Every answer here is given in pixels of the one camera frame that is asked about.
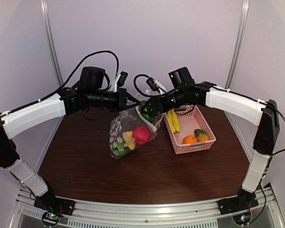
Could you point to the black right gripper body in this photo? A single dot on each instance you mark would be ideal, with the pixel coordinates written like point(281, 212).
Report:
point(163, 106)

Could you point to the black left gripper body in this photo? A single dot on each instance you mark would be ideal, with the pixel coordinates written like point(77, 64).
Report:
point(118, 102)

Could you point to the green toy bell pepper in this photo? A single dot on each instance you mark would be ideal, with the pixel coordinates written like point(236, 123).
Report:
point(148, 117)

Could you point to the yellow toy banana bunch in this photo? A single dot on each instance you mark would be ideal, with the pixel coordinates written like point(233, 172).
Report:
point(173, 121)

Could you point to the red toy apple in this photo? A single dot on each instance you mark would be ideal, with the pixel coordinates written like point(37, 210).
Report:
point(141, 135)

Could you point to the clear zip top bag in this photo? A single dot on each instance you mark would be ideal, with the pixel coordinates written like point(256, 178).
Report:
point(131, 130)

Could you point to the yellow toy pear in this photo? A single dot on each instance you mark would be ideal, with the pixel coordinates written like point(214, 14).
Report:
point(129, 141)

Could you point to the pink perforated plastic basket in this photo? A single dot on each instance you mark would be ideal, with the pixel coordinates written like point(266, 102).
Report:
point(189, 130)

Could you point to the orange toy orange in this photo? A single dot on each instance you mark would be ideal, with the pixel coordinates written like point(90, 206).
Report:
point(189, 139)

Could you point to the green toy watermelon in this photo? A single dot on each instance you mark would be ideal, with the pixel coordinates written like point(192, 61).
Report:
point(118, 149)

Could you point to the green orange toy mango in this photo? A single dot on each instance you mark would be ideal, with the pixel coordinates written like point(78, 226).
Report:
point(201, 135)

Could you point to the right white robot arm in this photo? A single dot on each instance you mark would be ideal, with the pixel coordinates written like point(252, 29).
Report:
point(258, 112)

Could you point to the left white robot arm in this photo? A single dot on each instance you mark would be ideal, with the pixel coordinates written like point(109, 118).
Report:
point(85, 93)

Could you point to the left round circuit board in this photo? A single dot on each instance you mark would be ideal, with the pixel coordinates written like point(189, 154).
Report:
point(50, 219)

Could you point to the round circuit board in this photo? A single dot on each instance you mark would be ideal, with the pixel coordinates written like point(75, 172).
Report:
point(242, 219)
point(50, 219)

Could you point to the right round circuit board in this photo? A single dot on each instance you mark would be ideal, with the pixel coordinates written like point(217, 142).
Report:
point(242, 219)

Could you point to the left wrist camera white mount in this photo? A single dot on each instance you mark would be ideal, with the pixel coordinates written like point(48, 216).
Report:
point(118, 81)

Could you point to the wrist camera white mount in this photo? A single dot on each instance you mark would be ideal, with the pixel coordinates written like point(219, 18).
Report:
point(118, 81)
point(156, 86)

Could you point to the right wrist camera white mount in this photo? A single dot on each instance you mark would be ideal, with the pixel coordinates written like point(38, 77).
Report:
point(156, 86)

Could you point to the left aluminium frame post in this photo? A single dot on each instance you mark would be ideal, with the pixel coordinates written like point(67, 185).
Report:
point(50, 41)

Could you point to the aluminium frame post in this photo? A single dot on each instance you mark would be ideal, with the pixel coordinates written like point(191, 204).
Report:
point(50, 41)
point(243, 18)

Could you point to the right aluminium frame post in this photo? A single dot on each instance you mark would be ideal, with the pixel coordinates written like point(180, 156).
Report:
point(243, 18)

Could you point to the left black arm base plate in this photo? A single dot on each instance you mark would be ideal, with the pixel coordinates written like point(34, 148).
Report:
point(55, 204)

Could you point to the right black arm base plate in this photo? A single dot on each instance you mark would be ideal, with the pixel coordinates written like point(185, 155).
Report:
point(235, 204)

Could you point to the front aluminium rail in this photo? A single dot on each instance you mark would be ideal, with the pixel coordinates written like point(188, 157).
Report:
point(199, 214)

